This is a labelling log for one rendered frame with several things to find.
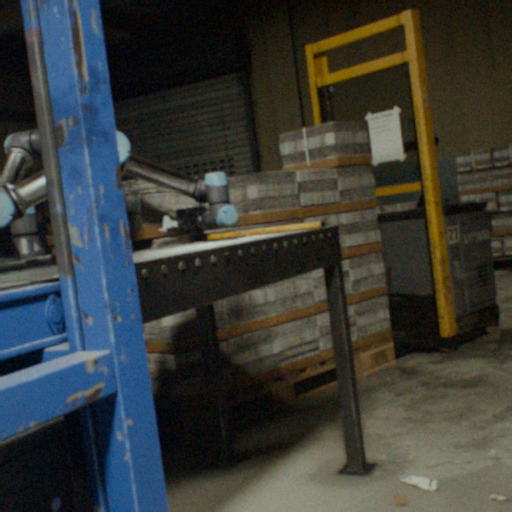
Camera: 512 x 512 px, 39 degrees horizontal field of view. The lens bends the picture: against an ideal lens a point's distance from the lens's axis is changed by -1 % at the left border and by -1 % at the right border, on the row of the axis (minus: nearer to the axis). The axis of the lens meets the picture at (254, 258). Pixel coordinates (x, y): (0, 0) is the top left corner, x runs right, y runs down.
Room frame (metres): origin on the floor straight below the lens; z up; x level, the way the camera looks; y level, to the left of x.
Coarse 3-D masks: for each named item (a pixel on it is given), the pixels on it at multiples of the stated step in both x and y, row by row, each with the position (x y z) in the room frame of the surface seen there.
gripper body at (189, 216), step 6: (180, 210) 2.66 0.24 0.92; (186, 210) 2.64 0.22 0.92; (192, 210) 2.65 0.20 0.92; (198, 210) 2.60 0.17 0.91; (180, 216) 2.66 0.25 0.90; (186, 216) 2.63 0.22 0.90; (192, 216) 2.63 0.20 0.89; (180, 222) 2.66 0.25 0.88; (186, 222) 2.63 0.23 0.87; (192, 222) 2.63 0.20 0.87; (186, 228) 2.64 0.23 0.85; (198, 228) 2.60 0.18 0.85
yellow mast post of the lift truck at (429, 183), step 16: (416, 16) 3.88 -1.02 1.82; (416, 32) 3.87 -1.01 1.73; (416, 48) 3.85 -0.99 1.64; (416, 64) 3.85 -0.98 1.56; (416, 80) 3.86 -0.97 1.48; (416, 96) 3.86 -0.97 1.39; (416, 112) 3.87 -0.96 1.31; (416, 128) 3.90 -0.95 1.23; (432, 128) 3.90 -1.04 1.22; (416, 144) 3.91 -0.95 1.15; (432, 144) 3.89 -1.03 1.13; (432, 160) 3.87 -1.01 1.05; (432, 176) 3.86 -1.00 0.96; (432, 192) 3.85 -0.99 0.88; (432, 208) 3.85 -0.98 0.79; (432, 224) 3.86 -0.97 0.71; (432, 240) 3.87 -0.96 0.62; (432, 256) 3.88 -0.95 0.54; (432, 272) 3.90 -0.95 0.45; (448, 272) 3.89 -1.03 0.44; (448, 288) 3.88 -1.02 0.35; (448, 304) 3.87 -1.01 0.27; (448, 320) 3.85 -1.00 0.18; (448, 336) 3.85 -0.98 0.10
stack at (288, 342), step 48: (144, 240) 2.92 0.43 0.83; (288, 288) 3.28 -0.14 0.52; (144, 336) 2.93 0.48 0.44; (192, 336) 2.88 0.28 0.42; (240, 336) 3.06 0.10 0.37; (288, 336) 3.25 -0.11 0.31; (192, 384) 2.85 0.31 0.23; (288, 384) 3.23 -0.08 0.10; (336, 384) 3.46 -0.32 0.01; (192, 432) 2.83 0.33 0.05
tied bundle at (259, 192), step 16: (240, 176) 3.26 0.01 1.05; (256, 176) 3.21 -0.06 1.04; (272, 176) 3.28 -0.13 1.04; (288, 176) 3.36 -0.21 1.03; (240, 192) 3.27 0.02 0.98; (256, 192) 3.22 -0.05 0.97; (272, 192) 3.28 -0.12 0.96; (288, 192) 3.36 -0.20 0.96; (240, 208) 3.28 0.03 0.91; (256, 208) 3.22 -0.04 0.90; (272, 208) 3.26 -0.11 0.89; (288, 208) 3.34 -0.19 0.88; (256, 224) 3.26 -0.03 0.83
